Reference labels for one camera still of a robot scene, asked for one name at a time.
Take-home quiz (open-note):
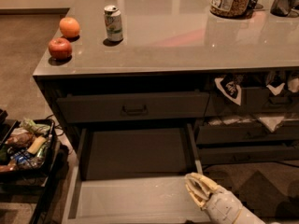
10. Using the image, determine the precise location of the white paper in drawer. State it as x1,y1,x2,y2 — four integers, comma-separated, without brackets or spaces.
206,113,286,133

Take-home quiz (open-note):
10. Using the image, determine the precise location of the red apple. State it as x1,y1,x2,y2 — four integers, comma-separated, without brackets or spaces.
48,37,72,60

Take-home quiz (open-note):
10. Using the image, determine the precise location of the green white soda can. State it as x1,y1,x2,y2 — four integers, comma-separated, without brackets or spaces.
104,5,123,42

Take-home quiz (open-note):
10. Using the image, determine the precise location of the black tray of snacks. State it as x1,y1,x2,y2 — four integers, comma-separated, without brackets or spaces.
0,109,56,180

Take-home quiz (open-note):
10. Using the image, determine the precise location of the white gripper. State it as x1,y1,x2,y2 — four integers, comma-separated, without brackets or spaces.
185,173,243,224

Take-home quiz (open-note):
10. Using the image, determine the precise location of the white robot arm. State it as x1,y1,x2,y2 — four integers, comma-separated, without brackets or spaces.
185,173,265,224

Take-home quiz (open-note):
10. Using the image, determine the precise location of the black white snack bag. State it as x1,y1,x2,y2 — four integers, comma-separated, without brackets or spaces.
214,74,242,105

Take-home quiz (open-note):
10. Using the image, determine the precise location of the orange fruit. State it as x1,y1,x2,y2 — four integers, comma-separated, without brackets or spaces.
59,17,80,38

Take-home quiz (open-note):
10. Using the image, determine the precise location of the grey cabinet with countertop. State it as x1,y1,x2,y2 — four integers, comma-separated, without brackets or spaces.
32,0,299,173

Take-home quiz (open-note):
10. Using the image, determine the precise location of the dark glass container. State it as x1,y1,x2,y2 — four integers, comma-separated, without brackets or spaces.
270,0,299,17

